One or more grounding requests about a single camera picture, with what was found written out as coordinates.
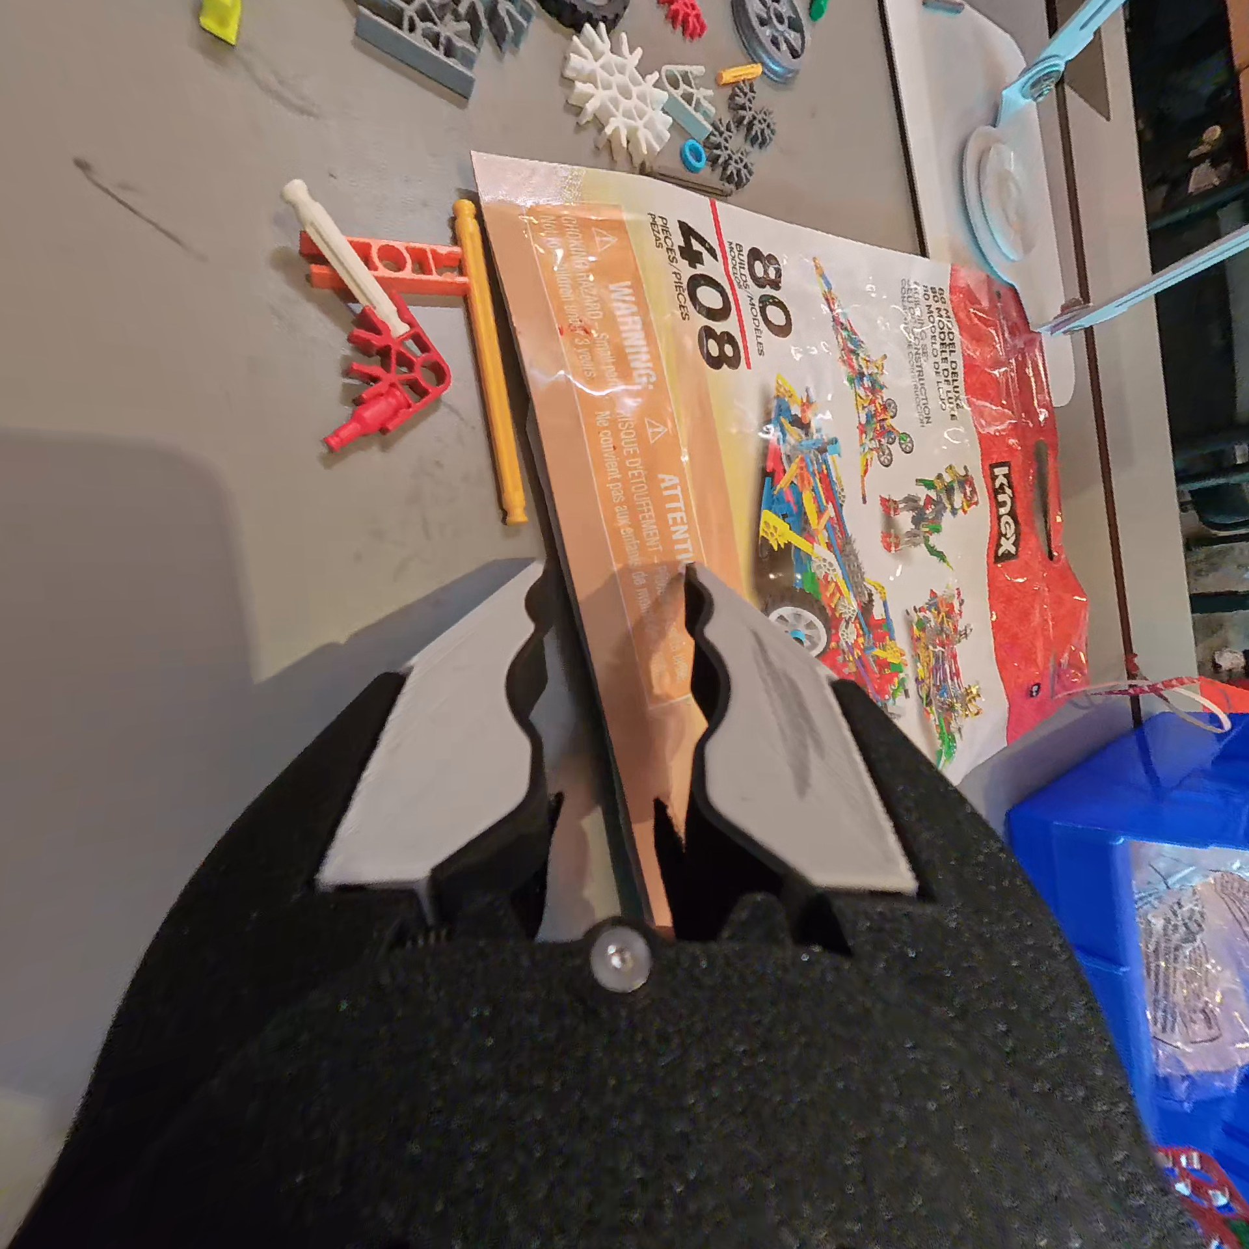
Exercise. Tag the short orange rod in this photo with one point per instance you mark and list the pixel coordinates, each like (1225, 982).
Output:
(739, 73)

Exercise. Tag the white snowflake connector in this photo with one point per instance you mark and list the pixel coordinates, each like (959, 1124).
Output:
(617, 92)

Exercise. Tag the lime rod with yellow clip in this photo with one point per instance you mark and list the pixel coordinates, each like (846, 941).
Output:
(220, 19)

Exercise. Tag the dark grey snowflake connector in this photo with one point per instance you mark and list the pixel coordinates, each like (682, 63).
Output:
(751, 109)
(728, 158)

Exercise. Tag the stand base disc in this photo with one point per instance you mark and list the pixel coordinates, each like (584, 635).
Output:
(1005, 195)

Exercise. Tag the long yellow rod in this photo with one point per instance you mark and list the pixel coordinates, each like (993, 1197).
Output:
(487, 361)

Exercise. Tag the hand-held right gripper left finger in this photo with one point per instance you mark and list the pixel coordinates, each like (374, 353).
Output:
(429, 761)

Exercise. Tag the red corner connector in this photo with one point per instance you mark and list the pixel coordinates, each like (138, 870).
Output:
(409, 366)

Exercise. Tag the light grey fan connector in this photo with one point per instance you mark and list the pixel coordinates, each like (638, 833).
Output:
(688, 97)

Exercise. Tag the white rod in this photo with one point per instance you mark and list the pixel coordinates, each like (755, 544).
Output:
(340, 253)

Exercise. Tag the orange ladder connector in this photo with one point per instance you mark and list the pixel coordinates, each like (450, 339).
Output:
(429, 262)

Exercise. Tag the short red rod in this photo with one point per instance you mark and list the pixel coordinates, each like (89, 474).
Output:
(361, 421)

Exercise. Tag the black rubber tyre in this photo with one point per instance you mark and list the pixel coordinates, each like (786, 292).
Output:
(580, 8)

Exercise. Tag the plain blue plastic bin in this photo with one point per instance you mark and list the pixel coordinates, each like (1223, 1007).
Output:
(1073, 877)

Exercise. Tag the red fan connector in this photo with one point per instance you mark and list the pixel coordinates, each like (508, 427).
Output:
(682, 12)

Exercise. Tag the dark grey connector with strip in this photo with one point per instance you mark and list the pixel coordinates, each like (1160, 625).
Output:
(419, 34)

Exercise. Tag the printed construction toy bag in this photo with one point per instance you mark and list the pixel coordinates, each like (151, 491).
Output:
(682, 390)

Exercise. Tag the red white ribbon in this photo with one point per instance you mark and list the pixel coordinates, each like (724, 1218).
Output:
(1170, 695)

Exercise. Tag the clear bag of parts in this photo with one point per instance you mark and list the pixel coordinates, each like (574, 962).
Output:
(1189, 946)

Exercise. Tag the grey wheel hub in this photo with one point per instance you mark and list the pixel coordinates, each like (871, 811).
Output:
(770, 34)

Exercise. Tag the long grey rod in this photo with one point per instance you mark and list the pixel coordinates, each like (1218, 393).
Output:
(682, 182)

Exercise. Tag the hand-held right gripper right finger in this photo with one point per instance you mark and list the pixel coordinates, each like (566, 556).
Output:
(800, 770)

